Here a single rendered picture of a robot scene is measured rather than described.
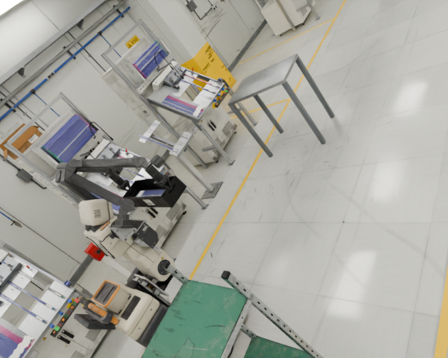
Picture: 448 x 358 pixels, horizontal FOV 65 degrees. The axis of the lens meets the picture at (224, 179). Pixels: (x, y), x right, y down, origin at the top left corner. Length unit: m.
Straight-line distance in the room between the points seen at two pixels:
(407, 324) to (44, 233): 4.40
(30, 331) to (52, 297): 0.28
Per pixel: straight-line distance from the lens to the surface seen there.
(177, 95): 4.47
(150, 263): 2.40
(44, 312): 3.44
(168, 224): 4.14
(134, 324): 2.25
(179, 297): 1.76
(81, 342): 3.88
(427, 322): 2.23
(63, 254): 5.40
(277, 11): 7.25
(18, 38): 5.76
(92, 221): 2.23
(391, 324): 2.27
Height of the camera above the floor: 1.95
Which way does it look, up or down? 27 degrees down
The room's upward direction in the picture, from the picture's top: 42 degrees counter-clockwise
